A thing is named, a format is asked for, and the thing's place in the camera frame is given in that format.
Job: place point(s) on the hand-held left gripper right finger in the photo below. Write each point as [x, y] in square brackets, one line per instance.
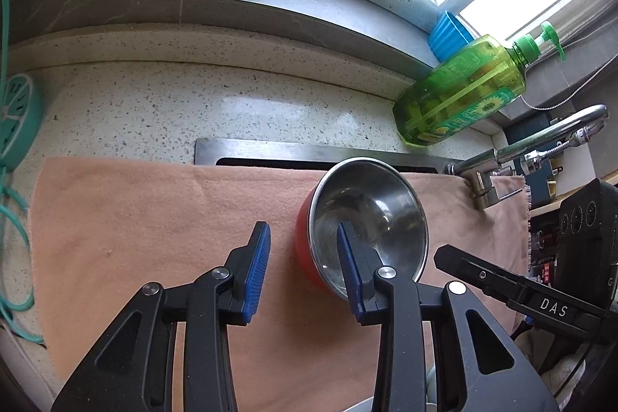
[350, 277]

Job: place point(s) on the person's right hand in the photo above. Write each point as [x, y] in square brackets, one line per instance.
[562, 373]

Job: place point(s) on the teal round holder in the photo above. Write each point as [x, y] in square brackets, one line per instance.
[19, 117]

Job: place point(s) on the green dish soap bottle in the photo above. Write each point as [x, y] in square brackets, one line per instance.
[458, 98]

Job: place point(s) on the blue ribbed holder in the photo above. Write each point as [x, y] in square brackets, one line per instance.
[446, 35]

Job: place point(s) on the chrome faucet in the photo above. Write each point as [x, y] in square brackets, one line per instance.
[526, 141]

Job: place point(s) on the pink cloth mat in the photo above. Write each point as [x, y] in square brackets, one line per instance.
[145, 223]

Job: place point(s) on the light blue bowl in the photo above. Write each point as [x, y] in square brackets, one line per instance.
[431, 392]

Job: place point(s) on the dark blue box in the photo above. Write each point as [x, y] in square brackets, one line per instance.
[528, 129]

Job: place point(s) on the red steel bowl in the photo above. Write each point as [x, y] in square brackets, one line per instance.
[386, 209]

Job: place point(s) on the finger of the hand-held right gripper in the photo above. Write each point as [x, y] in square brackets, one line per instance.
[473, 269]

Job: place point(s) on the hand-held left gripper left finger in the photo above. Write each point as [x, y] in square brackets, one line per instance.
[253, 277]

